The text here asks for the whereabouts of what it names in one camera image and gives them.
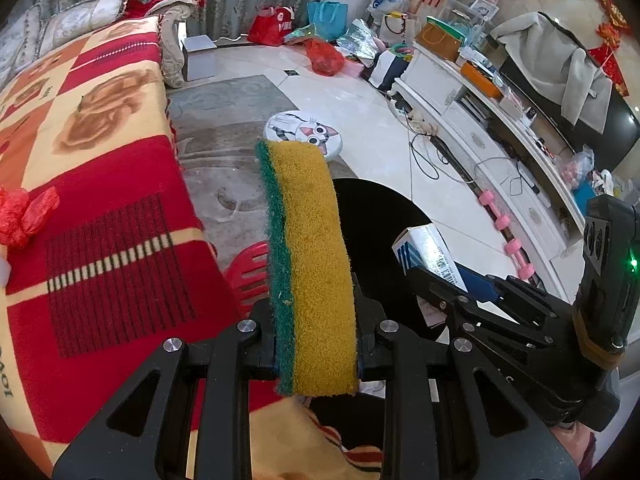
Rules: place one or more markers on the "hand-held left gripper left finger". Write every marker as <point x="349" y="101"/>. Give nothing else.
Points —
<point x="260" y="345"/>

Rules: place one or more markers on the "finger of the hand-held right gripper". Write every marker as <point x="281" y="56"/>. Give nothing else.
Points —
<point x="482" y="286"/>
<point x="465" y="320"/>

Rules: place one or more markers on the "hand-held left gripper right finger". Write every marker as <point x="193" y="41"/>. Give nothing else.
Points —
<point x="367" y="350"/>

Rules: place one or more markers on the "white blue cardboard box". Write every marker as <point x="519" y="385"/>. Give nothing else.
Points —
<point x="425" y="250"/>

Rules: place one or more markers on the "yellow green scouring sponge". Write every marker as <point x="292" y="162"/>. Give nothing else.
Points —
<point x="305" y="270"/>

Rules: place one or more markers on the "person's right hand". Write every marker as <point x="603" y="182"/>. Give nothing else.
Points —
<point x="570" y="432"/>

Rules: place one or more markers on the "pink dumbbell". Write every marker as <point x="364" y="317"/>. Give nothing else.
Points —
<point x="519" y="260"/>
<point x="494" y="210"/>

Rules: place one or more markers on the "red plastic stool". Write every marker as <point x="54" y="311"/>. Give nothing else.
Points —
<point x="245" y="275"/>

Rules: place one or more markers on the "clear plastic bag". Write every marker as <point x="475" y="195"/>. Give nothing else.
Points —
<point x="580" y="170"/>

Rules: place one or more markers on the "black television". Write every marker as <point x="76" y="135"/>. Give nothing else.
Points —
<point x="620" y="125"/>

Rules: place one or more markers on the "white tv cabinet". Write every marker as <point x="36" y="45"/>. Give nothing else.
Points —
<point x="475" y="125"/>

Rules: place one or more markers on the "white power strip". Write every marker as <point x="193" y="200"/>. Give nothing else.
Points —
<point x="415" y="117"/>

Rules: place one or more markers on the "orange box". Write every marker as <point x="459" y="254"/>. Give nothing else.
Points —
<point x="482" y="79"/>

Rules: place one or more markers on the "round cat print stool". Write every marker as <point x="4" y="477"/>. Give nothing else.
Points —
<point x="305" y="132"/>

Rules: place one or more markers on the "red orange printed blanket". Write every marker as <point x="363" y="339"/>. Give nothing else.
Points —
<point x="100" y="185"/>

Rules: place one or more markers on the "grey cloth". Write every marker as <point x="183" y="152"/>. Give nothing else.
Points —
<point x="555" y="60"/>

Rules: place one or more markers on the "white navy bag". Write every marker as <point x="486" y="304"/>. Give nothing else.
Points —
<point x="392" y="67"/>

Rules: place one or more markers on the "grey patterned rug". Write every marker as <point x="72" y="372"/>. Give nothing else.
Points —
<point x="225" y="110"/>

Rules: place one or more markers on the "red plastic bag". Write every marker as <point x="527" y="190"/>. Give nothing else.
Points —
<point x="25" y="212"/>
<point x="325" y="57"/>

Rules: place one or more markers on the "white tote bag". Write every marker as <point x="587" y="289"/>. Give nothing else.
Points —
<point x="400" y="27"/>

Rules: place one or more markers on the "silver foil bag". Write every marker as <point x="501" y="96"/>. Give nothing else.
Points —
<point x="357" y="42"/>

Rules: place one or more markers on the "grey box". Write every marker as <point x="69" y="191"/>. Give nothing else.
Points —
<point x="200" y="55"/>

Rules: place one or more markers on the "beige tufted sofa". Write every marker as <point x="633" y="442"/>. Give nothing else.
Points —
<point x="172" y="50"/>

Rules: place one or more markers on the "teal shopping bag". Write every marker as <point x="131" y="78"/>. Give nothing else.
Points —
<point x="327" y="20"/>

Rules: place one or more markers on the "shiny green packet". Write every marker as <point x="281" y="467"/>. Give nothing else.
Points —
<point x="300" y="35"/>

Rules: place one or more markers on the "red shopping bag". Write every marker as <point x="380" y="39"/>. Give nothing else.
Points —
<point x="272" y="25"/>

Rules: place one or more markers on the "red cloth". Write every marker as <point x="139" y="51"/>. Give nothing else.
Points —
<point x="160" y="2"/>

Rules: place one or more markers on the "white embroidered pillow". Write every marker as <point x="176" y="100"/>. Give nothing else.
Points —
<point x="20" y="40"/>
<point x="95" y="10"/>

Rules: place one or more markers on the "photo frame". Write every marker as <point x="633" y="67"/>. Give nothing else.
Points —
<point x="484" y="8"/>

